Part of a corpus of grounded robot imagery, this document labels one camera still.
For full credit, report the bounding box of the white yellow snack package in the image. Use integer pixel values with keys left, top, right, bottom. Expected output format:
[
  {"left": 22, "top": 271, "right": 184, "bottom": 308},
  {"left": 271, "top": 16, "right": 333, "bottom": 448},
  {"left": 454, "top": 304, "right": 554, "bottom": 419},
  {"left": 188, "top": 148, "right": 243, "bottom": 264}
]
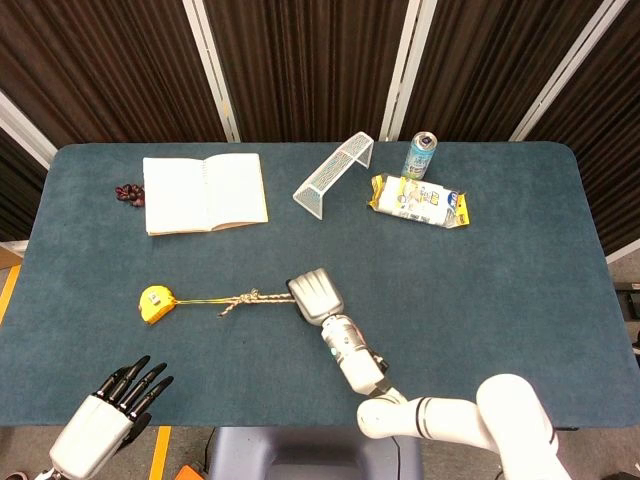
[{"left": 368, "top": 173, "right": 471, "bottom": 231}]

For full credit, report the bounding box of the light blue drink can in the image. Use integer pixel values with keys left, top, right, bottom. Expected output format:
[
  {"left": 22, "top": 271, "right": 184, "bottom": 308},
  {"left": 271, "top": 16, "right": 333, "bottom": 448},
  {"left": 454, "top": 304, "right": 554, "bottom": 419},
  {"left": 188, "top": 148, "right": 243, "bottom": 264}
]
[{"left": 399, "top": 131, "right": 439, "bottom": 181}]

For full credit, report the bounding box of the dark purple grape bunch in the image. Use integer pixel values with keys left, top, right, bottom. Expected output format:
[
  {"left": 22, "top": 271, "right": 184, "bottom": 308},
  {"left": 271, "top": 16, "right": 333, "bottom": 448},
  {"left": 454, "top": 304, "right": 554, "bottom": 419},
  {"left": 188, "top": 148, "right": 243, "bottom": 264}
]
[{"left": 114, "top": 182, "right": 146, "bottom": 208}]

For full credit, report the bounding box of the yellow tape measure with strap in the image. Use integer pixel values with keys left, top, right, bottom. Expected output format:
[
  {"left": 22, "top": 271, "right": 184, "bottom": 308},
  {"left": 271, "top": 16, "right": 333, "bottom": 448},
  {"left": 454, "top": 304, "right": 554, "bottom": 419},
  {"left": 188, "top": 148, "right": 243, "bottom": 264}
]
[{"left": 138, "top": 283, "right": 236, "bottom": 326}]

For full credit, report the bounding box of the black equipment box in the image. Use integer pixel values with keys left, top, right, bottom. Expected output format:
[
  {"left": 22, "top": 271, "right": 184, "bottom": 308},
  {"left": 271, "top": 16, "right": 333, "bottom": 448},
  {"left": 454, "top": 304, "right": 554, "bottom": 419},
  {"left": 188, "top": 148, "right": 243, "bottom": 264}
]
[{"left": 613, "top": 282, "right": 640, "bottom": 319}]

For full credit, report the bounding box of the blue felt table cloth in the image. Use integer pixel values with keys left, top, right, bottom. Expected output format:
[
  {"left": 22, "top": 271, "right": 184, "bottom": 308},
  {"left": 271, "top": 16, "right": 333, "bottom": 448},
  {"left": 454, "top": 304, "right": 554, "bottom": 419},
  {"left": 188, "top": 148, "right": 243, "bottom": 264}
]
[{"left": 0, "top": 141, "right": 640, "bottom": 431}]

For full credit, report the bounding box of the open white notebook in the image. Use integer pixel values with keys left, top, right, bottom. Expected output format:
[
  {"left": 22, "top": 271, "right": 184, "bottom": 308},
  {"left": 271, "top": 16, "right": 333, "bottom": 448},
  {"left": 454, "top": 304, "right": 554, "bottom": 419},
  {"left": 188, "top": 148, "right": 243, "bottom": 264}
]
[{"left": 142, "top": 152, "right": 270, "bottom": 237}]

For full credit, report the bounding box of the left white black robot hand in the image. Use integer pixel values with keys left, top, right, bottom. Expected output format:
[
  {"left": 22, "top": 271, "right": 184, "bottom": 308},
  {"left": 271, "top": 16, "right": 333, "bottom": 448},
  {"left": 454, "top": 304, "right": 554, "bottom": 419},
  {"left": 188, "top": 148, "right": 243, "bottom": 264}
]
[{"left": 48, "top": 354, "right": 175, "bottom": 479}]

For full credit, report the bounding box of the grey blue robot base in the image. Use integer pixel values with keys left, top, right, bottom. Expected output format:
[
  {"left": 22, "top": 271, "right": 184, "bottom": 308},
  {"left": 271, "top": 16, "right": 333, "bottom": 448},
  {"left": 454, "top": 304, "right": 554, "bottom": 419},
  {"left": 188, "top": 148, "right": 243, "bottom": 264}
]
[{"left": 207, "top": 425, "right": 424, "bottom": 480}]

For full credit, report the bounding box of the white wire mesh goal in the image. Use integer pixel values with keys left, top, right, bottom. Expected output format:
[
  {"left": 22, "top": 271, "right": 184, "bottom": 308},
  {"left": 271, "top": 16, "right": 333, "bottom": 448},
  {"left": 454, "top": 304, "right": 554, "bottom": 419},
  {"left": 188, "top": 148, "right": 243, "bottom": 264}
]
[{"left": 292, "top": 130, "right": 375, "bottom": 221}]

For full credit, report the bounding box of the braided beige rope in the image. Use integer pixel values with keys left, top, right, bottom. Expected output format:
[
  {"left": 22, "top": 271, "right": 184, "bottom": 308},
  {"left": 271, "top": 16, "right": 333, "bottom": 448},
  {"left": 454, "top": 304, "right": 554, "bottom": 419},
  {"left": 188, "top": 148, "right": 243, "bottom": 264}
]
[{"left": 216, "top": 287, "right": 296, "bottom": 318}]

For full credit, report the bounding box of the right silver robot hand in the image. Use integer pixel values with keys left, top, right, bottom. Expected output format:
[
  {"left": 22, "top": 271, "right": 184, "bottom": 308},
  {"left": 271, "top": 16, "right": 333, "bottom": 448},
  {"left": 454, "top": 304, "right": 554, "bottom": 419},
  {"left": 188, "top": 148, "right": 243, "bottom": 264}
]
[{"left": 285, "top": 267, "right": 346, "bottom": 326}]

